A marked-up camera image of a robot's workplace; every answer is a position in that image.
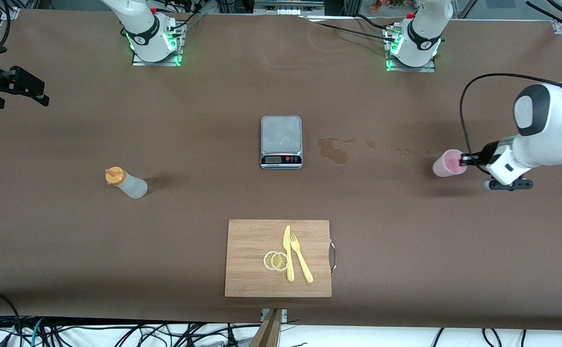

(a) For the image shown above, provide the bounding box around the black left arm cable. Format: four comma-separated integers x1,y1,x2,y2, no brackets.
459,0,562,156

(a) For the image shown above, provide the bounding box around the wooden cutting board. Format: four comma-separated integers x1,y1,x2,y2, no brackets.
224,219,337,298

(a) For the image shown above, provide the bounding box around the silver digital kitchen scale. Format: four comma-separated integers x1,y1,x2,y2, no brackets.
260,115,303,170

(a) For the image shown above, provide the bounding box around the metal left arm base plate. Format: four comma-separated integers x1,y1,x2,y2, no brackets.
386,24,436,73

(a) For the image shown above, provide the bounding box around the wooden beam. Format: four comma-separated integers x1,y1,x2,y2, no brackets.
251,308,283,347

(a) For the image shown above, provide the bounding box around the teal floor cable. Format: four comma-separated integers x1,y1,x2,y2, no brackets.
30,317,46,347

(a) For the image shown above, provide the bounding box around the yellow plastic fork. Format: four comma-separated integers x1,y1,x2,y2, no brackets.
290,233,314,284

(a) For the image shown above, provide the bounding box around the black cable on table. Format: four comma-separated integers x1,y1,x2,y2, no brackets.
305,17,397,41

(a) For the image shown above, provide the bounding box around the pink plastic cup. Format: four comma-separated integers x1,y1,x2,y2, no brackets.
432,149,469,177

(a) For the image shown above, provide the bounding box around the yellow plastic knife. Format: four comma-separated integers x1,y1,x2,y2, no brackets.
283,225,295,282

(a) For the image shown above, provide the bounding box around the brown liquid puddle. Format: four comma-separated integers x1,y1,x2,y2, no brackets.
318,137,350,165

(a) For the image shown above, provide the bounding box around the white power strip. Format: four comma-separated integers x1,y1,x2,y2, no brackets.
253,0,325,16

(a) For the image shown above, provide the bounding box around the sauce bottle with orange cap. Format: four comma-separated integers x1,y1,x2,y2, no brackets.
105,166,148,200

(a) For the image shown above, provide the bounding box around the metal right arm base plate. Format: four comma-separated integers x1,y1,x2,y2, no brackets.
131,22,185,67

